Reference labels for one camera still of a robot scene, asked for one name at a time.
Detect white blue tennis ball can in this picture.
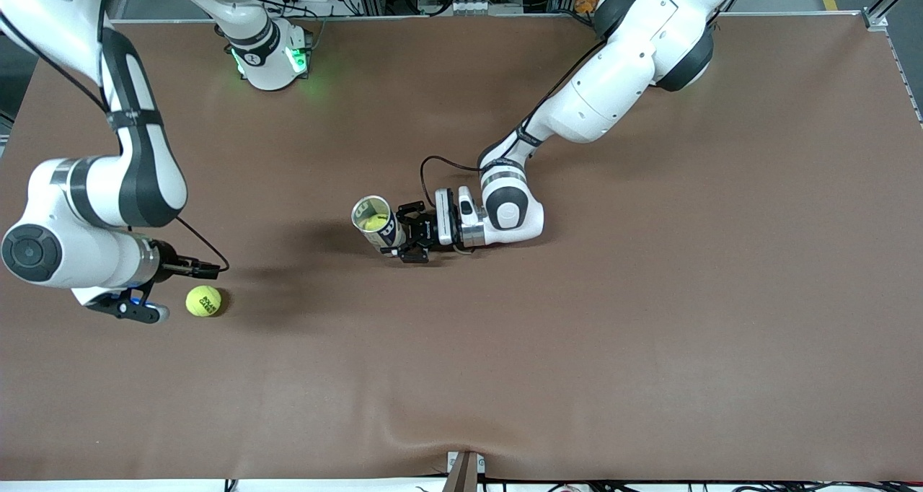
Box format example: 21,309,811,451
351,196,409,258

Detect brown table mat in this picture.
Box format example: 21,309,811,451
0,12,923,483

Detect aluminium corner profile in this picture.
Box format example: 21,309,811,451
862,0,923,32

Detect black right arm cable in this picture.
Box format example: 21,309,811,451
0,0,231,273

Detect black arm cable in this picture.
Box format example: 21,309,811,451
0,0,231,273
420,38,610,211

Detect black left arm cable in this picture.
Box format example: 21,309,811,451
420,38,610,211

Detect camera stand post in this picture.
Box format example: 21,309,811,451
442,451,486,492

